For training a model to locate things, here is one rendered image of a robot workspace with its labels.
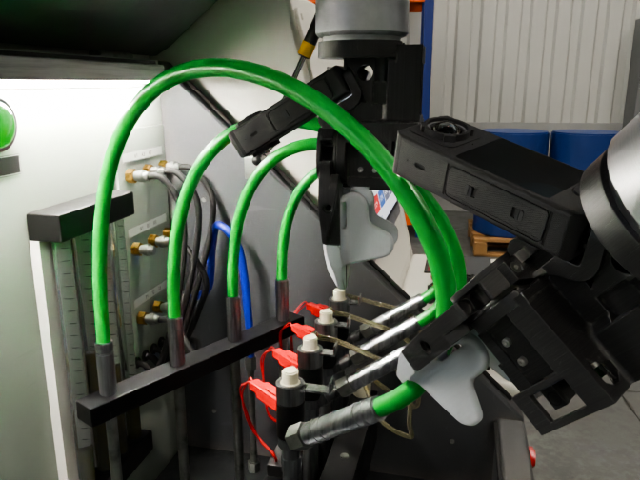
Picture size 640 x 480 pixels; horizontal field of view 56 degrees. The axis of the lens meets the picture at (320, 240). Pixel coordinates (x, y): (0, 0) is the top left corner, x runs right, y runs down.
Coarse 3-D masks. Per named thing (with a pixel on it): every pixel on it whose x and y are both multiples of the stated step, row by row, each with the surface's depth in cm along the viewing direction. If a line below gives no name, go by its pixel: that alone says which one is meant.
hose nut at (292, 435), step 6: (294, 426) 48; (300, 426) 48; (288, 432) 48; (294, 432) 47; (288, 438) 48; (294, 438) 47; (300, 438) 47; (288, 444) 48; (294, 444) 48; (300, 444) 47; (300, 450) 48
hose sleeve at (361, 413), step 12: (372, 396) 43; (348, 408) 44; (360, 408) 43; (372, 408) 42; (312, 420) 47; (324, 420) 46; (336, 420) 45; (348, 420) 44; (360, 420) 43; (372, 420) 43; (300, 432) 47; (312, 432) 46; (324, 432) 46; (336, 432) 45; (312, 444) 47
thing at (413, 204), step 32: (192, 64) 46; (224, 64) 44; (256, 64) 43; (288, 96) 42; (320, 96) 40; (128, 128) 53; (352, 128) 39; (384, 160) 38; (416, 192) 38; (96, 224) 58; (416, 224) 38; (96, 256) 59; (448, 256) 37; (96, 288) 60; (448, 288) 37; (96, 320) 61; (448, 352) 38; (416, 384) 40; (384, 416) 43
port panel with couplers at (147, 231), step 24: (144, 144) 83; (120, 168) 77; (144, 168) 83; (144, 192) 84; (144, 216) 84; (168, 216) 91; (144, 240) 84; (168, 240) 85; (144, 264) 85; (144, 288) 85; (144, 312) 84; (144, 336) 86
